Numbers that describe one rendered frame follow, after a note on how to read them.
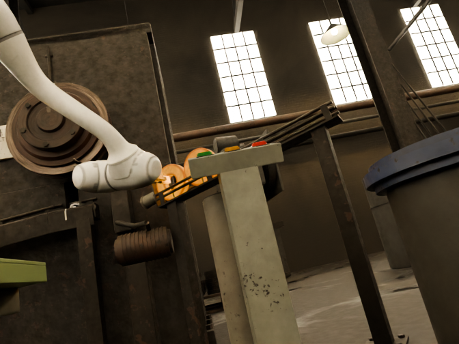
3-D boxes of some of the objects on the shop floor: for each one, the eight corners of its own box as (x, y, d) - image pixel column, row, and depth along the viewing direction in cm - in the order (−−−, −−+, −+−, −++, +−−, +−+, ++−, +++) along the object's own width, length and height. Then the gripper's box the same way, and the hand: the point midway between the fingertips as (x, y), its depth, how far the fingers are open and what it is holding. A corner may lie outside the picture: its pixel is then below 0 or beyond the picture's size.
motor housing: (137, 375, 136) (119, 237, 151) (193, 360, 139) (170, 226, 153) (130, 384, 124) (111, 234, 138) (192, 368, 127) (167, 222, 141)
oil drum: (378, 269, 345) (350, 183, 369) (433, 256, 352) (402, 172, 376) (412, 268, 288) (377, 166, 312) (477, 252, 296) (438, 153, 319)
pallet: (95, 340, 287) (90, 284, 298) (122, 326, 365) (117, 282, 376) (240, 306, 297) (229, 254, 309) (235, 299, 375) (227, 258, 387)
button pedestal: (235, 403, 85) (188, 162, 101) (329, 377, 88) (268, 147, 104) (241, 431, 69) (184, 142, 86) (355, 398, 72) (279, 125, 88)
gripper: (117, 193, 130) (159, 192, 151) (142, 182, 125) (183, 183, 145) (113, 174, 132) (155, 176, 153) (138, 162, 126) (178, 166, 147)
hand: (163, 179), depth 146 cm, fingers closed
